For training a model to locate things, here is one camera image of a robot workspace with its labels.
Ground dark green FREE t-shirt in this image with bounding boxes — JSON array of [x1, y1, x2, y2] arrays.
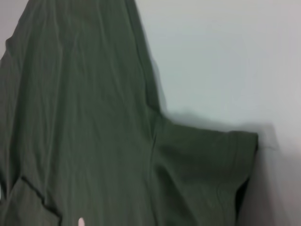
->
[[0, 0, 259, 226]]

